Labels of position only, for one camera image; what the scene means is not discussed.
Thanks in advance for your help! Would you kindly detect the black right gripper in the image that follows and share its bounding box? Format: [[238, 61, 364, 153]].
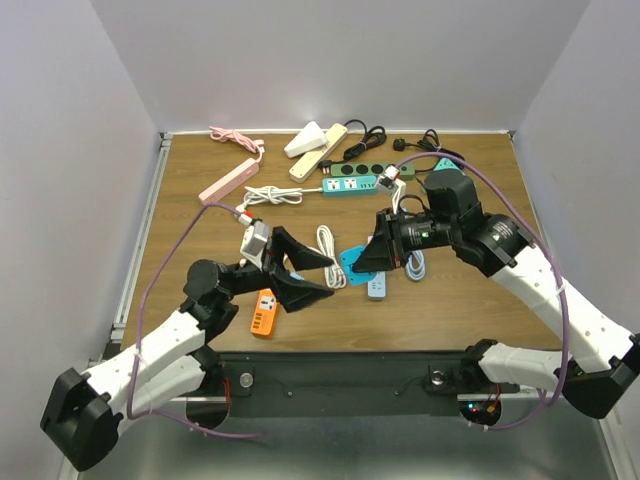
[[352, 206, 458, 272]]

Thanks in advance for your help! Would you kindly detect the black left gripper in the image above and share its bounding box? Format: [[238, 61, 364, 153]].
[[225, 225, 334, 311]]

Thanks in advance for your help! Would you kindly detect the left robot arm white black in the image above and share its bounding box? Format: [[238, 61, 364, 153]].
[[40, 221, 334, 472]]

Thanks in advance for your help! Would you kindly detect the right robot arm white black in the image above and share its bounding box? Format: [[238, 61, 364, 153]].
[[352, 166, 639, 419]]

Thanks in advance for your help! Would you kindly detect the light blue power strip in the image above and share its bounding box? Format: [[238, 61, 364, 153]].
[[367, 272, 387, 301]]

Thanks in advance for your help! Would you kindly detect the orange power strip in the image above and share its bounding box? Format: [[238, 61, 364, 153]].
[[250, 289, 279, 338]]

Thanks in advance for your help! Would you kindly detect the teal power strip with USB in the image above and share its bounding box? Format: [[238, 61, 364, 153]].
[[322, 175, 377, 198]]

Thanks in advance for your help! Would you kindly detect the dark green power strip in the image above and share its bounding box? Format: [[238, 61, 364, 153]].
[[329, 163, 416, 181]]

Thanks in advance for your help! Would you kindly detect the pink power strip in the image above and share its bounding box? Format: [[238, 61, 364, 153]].
[[198, 159, 260, 205]]

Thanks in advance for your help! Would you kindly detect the teal triangular power socket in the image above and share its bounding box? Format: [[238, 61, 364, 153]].
[[433, 158, 459, 171]]

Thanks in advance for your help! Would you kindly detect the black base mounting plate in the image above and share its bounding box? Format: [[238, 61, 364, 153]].
[[182, 350, 519, 425]]

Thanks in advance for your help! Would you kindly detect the cream power strip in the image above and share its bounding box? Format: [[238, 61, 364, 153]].
[[289, 123, 347, 183]]

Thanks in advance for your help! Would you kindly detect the white triangular power socket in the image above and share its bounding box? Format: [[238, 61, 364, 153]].
[[284, 121, 328, 158]]

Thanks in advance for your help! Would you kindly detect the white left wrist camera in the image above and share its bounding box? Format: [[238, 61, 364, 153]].
[[240, 219, 270, 269]]

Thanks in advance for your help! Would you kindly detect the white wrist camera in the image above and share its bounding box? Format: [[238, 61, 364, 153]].
[[240, 219, 270, 269], [375, 165, 406, 214]]

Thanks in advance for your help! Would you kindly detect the white coiled cable of orange strip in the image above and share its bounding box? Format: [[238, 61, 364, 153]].
[[287, 224, 348, 290]]

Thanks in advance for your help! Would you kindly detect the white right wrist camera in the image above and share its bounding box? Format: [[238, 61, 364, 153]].
[[375, 165, 406, 214]]

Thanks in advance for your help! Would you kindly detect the white coiled cable with plug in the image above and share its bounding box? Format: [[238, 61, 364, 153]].
[[233, 184, 324, 216]]

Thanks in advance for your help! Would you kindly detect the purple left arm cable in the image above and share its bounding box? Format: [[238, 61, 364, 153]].
[[125, 202, 264, 440]]

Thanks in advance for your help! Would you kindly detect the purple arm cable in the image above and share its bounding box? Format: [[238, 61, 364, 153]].
[[394, 152, 571, 431], [125, 202, 264, 440]]

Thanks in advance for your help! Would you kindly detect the black coiled cable left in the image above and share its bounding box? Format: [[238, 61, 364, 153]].
[[319, 118, 389, 172]]

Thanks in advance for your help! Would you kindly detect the black coiled cable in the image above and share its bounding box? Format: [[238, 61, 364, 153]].
[[393, 128, 466, 174], [319, 118, 389, 172]]

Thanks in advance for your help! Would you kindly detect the black coiled cable right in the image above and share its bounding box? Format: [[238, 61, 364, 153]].
[[393, 128, 466, 174]]

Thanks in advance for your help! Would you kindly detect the pink coiled cable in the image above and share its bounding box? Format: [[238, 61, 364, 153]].
[[208, 125, 265, 164]]

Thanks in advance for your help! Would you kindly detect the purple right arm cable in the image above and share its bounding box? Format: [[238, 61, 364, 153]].
[[394, 152, 571, 431]]

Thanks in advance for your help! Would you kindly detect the aluminium rail frame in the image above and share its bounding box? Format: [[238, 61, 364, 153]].
[[80, 145, 618, 479]]

